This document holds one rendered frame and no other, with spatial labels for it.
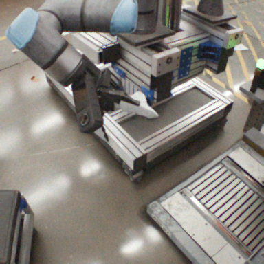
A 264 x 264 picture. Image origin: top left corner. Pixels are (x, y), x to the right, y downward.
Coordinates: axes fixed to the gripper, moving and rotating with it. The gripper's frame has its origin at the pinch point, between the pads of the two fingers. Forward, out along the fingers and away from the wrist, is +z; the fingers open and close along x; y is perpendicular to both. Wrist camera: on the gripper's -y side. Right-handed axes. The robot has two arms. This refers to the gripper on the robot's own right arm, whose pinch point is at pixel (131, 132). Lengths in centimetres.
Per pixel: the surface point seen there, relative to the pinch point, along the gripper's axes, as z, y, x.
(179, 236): 74, 5, 32
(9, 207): 7, -1, 72
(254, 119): 107, 86, -12
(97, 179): 53, 40, 73
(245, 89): 72, 79, -18
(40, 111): 20, 98, 118
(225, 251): 89, -3, 14
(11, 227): 9, -10, 69
